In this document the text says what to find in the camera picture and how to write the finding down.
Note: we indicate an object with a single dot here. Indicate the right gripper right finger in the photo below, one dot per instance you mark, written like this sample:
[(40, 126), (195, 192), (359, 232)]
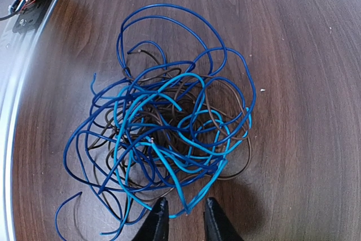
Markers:
[(216, 224)]

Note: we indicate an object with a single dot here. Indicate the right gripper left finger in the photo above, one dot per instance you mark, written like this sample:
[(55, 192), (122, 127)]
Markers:
[(156, 225)]

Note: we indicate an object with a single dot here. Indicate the aluminium front rail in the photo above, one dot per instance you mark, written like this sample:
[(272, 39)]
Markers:
[(19, 38)]

